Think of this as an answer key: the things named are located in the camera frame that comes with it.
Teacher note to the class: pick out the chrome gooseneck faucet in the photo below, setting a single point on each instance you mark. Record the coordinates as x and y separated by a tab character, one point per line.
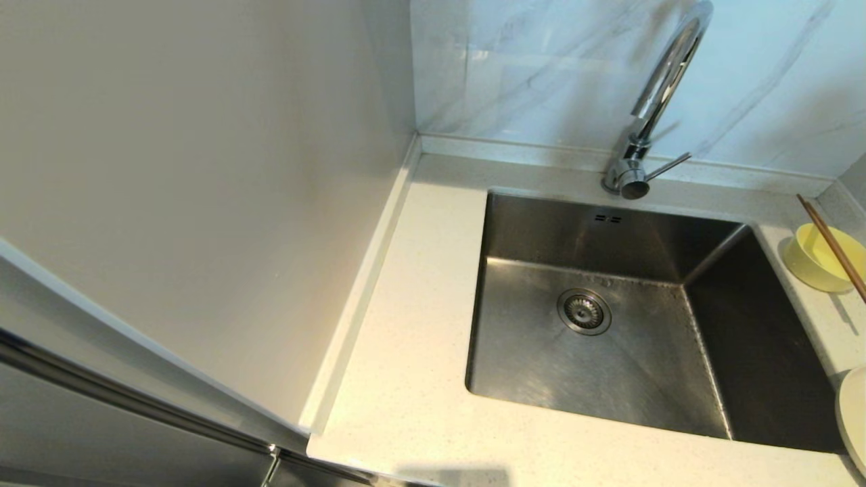
632	179

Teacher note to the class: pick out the white plate edge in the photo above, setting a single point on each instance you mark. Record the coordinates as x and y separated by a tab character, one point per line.
854	419

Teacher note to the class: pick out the stainless steel sink basin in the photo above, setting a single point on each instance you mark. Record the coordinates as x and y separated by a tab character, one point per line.
609	379

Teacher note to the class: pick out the round metal drain strainer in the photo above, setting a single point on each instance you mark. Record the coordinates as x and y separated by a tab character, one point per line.
584	312

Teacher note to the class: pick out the white appliance side panel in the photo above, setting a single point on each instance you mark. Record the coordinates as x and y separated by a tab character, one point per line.
169	169

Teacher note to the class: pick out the yellow bowl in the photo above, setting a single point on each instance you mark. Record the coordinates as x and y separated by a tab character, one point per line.
812	264

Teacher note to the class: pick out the stainless steel appliance door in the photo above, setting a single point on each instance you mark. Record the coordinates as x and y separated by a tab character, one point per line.
101	446

